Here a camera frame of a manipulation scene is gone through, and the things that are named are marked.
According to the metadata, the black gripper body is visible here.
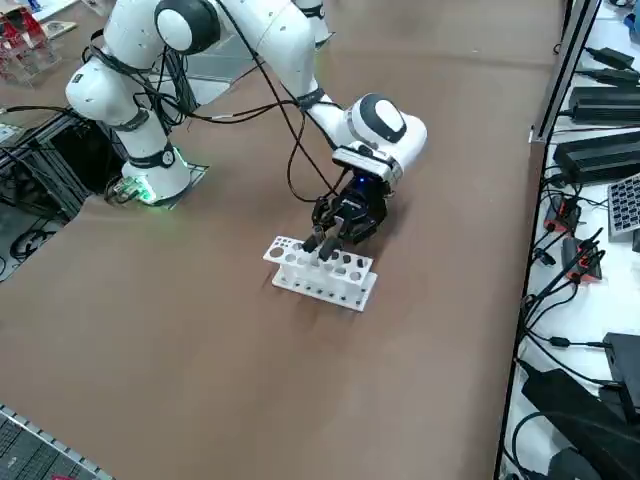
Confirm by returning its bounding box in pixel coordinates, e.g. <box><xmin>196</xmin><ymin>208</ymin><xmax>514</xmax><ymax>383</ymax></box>
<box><xmin>319</xmin><ymin>172</ymin><xmax>390</xmax><ymax>246</ymax></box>

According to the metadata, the white test tube rack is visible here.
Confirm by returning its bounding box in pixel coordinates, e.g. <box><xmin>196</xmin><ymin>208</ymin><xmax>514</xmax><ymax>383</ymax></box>
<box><xmin>261</xmin><ymin>234</ymin><xmax>379</xmax><ymax>314</ymax></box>

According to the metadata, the grey metal plate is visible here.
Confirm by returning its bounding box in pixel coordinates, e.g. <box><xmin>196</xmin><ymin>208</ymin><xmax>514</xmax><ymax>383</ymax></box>
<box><xmin>187</xmin><ymin>49</ymin><xmax>264</xmax><ymax>106</ymax></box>

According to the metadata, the red black device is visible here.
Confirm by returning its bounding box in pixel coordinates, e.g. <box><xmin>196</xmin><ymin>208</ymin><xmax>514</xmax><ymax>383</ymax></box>
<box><xmin>543</xmin><ymin>193</ymin><xmax>582</xmax><ymax>234</ymax></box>
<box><xmin>562</xmin><ymin>237</ymin><xmax>605</xmax><ymax>285</ymax></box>

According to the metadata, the black white calibration board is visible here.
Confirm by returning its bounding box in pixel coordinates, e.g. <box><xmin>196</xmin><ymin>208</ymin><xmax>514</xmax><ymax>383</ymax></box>
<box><xmin>606</xmin><ymin>173</ymin><xmax>640</xmax><ymax>245</ymax></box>

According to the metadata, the white side table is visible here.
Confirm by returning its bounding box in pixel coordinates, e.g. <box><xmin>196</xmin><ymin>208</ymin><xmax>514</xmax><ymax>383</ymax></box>
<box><xmin>499</xmin><ymin>0</ymin><xmax>640</xmax><ymax>480</ymax></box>

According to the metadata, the black bag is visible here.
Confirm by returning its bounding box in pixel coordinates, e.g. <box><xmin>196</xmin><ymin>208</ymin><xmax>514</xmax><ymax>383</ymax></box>
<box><xmin>519</xmin><ymin>367</ymin><xmax>640</xmax><ymax>480</ymax></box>

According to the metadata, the clear acrylic shelf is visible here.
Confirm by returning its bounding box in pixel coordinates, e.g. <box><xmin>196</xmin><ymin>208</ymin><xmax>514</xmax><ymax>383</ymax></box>
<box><xmin>0</xmin><ymin>7</ymin><xmax>64</xmax><ymax>90</ymax></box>

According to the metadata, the black mesh panel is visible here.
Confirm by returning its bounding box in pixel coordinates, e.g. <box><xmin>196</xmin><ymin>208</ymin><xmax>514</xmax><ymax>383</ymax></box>
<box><xmin>0</xmin><ymin>399</ymin><xmax>115</xmax><ymax>480</ymax></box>

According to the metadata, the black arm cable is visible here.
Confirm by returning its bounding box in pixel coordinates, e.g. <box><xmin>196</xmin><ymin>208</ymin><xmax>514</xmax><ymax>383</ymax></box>
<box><xmin>82</xmin><ymin>0</ymin><xmax>351</xmax><ymax>204</ymax></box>

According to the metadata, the upright post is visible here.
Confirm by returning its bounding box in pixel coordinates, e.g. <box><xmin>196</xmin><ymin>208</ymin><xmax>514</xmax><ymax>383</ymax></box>
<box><xmin>537</xmin><ymin>0</ymin><xmax>602</xmax><ymax>141</ymax></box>

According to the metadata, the black aluminium frame rack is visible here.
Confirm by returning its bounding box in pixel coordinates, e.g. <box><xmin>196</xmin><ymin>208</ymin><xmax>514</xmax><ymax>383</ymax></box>
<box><xmin>0</xmin><ymin>112</ymin><xmax>126</xmax><ymax>221</ymax></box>

